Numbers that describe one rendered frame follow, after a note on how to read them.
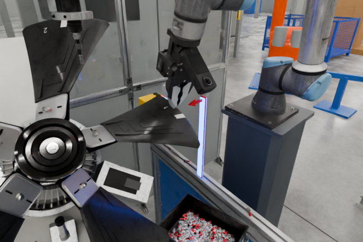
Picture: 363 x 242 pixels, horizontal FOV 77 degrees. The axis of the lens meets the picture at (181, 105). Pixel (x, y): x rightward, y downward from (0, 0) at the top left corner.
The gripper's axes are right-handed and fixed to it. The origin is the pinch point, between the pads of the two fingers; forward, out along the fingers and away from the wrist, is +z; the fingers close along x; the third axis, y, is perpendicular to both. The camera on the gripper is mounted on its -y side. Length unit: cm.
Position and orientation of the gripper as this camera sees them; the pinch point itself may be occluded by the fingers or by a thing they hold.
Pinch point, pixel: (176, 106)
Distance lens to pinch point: 64.8
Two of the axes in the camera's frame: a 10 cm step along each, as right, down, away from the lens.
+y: -6.0, -5.9, 5.4
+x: -7.8, 2.6, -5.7
